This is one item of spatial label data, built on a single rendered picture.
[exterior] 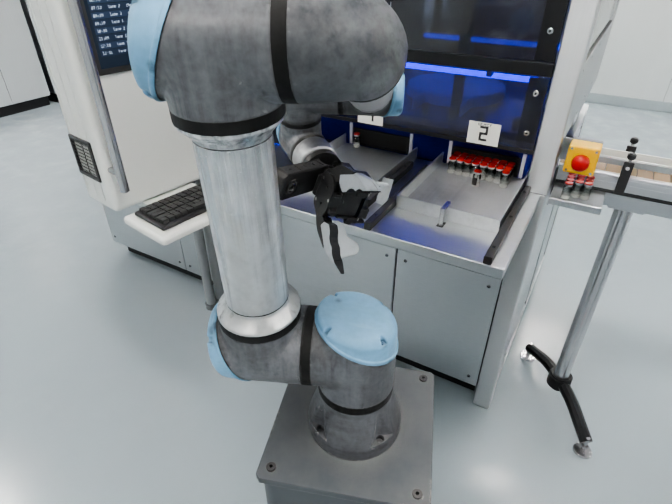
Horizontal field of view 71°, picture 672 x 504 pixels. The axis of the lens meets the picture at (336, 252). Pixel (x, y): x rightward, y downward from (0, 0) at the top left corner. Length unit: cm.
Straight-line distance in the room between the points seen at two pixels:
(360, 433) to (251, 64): 53
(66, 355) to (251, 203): 186
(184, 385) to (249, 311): 140
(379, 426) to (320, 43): 55
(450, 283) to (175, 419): 110
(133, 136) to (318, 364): 98
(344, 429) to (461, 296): 96
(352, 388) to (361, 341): 8
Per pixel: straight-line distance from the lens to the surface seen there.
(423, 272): 162
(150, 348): 220
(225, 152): 49
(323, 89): 44
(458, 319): 168
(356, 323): 65
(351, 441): 75
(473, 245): 110
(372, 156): 153
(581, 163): 131
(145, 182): 150
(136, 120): 145
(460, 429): 184
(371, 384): 68
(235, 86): 45
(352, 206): 76
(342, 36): 42
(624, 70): 597
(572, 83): 130
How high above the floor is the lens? 145
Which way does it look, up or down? 33 degrees down
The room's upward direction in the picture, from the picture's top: straight up
